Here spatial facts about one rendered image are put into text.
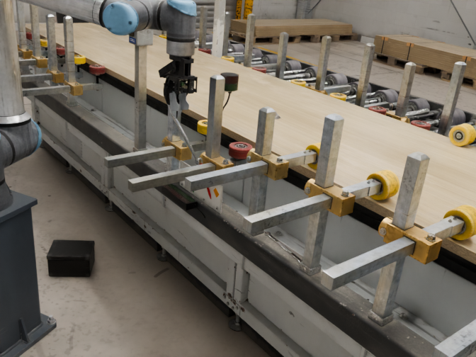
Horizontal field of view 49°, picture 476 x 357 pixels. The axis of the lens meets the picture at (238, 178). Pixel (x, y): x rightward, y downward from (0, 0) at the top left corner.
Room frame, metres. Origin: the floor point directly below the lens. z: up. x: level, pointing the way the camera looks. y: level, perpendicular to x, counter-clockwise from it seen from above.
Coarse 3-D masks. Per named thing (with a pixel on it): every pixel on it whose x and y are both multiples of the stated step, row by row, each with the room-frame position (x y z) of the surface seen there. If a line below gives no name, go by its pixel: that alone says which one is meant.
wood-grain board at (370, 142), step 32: (96, 32) 3.70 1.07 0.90; (128, 64) 2.78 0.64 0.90; (160, 64) 2.85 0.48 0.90; (192, 64) 2.92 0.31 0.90; (224, 64) 3.00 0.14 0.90; (160, 96) 2.24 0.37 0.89; (192, 96) 2.26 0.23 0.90; (256, 96) 2.36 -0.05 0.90; (288, 96) 2.41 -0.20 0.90; (320, 96) 2.46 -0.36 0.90; (224, 128) 1.88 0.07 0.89; (256, 128) 1.89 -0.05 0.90; (288, 128) 1.93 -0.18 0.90; (320, 128) 1.96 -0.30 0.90; (352, 128) 2.00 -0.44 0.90; (384, 128) 2.04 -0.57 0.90; (416, 128) 2.08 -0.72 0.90; (352, 160) 1.64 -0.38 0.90; (384, 160) 1.67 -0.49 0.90; (448, 160) 1.73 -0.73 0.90; (448, 192) 1.45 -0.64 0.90; (416, 224) 1.22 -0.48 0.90
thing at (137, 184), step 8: (232, 160) 1.65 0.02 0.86; (240, 160) 1.65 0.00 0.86; (184, 168) 1.54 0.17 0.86; (192, 168) 1.55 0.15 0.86; (200, 168) 1.55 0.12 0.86; (208, 168) 1.57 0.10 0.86; (144, 176) 1.45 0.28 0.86; (152, 176) 1.46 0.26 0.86; (160, 176) 1.46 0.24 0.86; (168, 176) 1.47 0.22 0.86; (176, 176) 1.49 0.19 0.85; (184, 176) 1.51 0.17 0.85; (128, 184) 1.41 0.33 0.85; (136, 184) 1.40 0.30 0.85; (144, 184) 1.42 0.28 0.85; (152, 184) 1.44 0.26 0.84; (160, 184) 1.46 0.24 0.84
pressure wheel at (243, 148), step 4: (232, 144) 1.67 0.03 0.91; (236, 144) 1.68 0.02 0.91; (240, 144) 1.67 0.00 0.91; (244, 144) 1.69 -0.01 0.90; (248, 144) 1.69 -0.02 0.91; (232, 148) 1.64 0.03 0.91; (236, 148) 1.64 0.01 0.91; (240, 148) 1.65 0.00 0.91; (244, 148) 1.65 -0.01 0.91; (248, 148) 1.65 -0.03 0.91; (232, 152) 1.64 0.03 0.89; (236, 152) 1.63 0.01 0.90; (240, 152) 1.63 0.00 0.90; (244, 152) 1.64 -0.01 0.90; (232, 156) 1.64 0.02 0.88; (236, 156) 1.63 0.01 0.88; (240, 156) 1.63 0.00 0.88; (244, 156) 1.64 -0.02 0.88
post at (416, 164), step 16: (416, 160) 1.05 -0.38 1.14; (416, 176) 1.05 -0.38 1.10; (400, 192) 1.07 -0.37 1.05; (416, 192) 1.06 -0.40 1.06; (400, 208) 1.06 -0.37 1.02; (416, 208) 1.07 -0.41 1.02; (400, 224) 1.06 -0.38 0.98; (384, 272) 1.07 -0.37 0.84; (400, 272) 1.06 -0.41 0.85; (384, 288) 1.06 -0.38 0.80; (384, 304) 1.05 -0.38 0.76
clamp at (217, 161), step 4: (204, 152) 1.67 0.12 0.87; (200, 156) 1.66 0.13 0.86; (204, 156) 1.64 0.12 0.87; (204, 160) 1.64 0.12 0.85; (208, 160) 1.62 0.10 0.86; (212, 160) 1.61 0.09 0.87; (216, 160) 1.61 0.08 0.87; (220, 160) 1.61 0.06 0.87; (216, 164) 1.59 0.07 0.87; (220, 164) 1.58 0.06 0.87; (224, 164) 1.58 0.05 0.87; (228, 164) 1.58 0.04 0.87; (232, 164) 1.59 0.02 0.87; (216, 168) 1.58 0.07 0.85; (220, 168) 1.57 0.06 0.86; (224, 168) 1.57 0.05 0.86
